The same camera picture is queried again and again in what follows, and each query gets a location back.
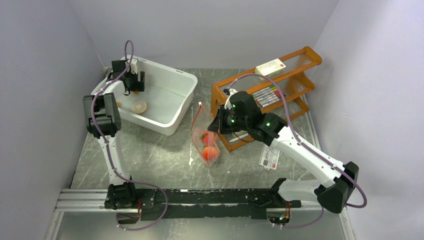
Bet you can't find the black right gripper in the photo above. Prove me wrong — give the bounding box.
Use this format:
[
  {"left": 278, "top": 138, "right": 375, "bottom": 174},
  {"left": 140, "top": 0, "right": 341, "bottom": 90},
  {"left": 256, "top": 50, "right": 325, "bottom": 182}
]
[{"left": 207, "top": 104, "right": 250, "bottom": 135}]

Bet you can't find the red peach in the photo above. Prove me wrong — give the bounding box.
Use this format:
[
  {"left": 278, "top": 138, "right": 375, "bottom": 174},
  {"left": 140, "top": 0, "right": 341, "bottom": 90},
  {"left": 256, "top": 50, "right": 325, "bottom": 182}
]
[{"left": 199, "top": 130, "right": 217, "bottom": 147}]

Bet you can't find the clear zip top bag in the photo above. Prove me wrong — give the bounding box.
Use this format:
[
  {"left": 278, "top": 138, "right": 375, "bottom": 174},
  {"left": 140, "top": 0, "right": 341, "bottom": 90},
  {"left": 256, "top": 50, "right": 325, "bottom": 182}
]
[{"left": 190, "top": 102, "right": 221, "bottom": 167}]

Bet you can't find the orange peach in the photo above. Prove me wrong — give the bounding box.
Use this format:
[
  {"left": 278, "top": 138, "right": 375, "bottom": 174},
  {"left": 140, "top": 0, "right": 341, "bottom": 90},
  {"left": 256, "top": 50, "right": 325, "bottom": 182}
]
[{"left": 201, "top": 146, "right": 218, "bottom": 163}]

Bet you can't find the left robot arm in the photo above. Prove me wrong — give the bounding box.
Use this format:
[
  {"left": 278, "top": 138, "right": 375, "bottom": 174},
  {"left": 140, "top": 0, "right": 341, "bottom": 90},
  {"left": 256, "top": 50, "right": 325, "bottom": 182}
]
[{"left": 83, "top": 58, "right": 145, "bottom": 210}]

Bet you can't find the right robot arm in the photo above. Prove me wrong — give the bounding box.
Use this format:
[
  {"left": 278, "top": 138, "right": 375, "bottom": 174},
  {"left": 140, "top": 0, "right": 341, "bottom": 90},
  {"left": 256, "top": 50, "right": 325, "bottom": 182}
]
[{"left": 207, "top": 91, "right": 359, "bottom": 214}]

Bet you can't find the white plastic bin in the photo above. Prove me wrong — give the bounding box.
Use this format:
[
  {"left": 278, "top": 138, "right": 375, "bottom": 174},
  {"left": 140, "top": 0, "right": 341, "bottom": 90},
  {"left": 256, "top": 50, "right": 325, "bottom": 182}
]
[{"left": 90, "top": 54, "right": 199, "bottom": 137}]

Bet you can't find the white paper card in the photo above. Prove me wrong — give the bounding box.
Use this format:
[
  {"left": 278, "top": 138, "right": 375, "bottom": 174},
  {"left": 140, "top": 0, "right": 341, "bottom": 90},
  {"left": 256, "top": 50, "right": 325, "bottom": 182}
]
[{"left": 259, "top": 144, "right": 280, "bottom": 170}]

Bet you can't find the coloured marker pens set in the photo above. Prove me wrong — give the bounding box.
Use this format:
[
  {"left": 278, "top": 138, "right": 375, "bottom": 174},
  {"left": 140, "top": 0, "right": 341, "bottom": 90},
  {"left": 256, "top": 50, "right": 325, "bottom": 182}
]
[{"left": 252, "top": 86, "right": 281, "bottom": 108}]

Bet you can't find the orange wooden shelf rack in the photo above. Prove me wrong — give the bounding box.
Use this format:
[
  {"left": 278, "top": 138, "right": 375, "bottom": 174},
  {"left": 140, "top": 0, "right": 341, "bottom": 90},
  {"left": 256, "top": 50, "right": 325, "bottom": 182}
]
[{"left": 210, "top": 46, "right": 323, "bottom": 153}]

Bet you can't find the white red carton box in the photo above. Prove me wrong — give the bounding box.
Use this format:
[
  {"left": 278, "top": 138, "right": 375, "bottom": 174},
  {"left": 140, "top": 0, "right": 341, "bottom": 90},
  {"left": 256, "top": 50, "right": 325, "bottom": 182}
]
[{"left": 254, "top": 58, "right": 287, "bottom": 81}]

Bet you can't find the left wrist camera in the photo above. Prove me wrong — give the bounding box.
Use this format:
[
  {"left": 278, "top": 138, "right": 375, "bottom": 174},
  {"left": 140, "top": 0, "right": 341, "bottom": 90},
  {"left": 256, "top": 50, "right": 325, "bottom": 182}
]
[{"left": 129, "top": 58, "right": 140, "bottom": 75}]

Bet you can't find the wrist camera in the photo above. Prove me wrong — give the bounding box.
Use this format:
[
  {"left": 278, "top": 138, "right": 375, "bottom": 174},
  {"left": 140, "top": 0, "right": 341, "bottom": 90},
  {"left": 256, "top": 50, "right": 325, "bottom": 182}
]
[
  {"left": 129, "top": 58, "right": 140, "bottom": 75},
  {"left": 223, "top": 88, "right": 238, "bottom": 109}
]

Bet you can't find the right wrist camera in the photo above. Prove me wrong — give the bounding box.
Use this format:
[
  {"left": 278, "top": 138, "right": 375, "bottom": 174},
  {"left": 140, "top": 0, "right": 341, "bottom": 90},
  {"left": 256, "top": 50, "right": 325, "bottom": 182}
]
[{"left": 223, "top": 88, "right": 238, "bottom": 109}]

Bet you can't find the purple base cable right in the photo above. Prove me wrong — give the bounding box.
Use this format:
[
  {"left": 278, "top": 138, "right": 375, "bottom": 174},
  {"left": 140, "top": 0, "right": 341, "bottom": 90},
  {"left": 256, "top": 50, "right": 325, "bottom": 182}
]
[{"left": 271, "top": 205, "right": 325, "bottom": 230}]

